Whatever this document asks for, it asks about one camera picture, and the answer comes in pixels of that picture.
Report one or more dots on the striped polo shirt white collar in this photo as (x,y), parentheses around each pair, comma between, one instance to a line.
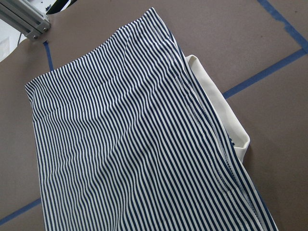
(127,140)

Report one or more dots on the aluminium frame post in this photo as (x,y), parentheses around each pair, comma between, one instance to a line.
(24,17)

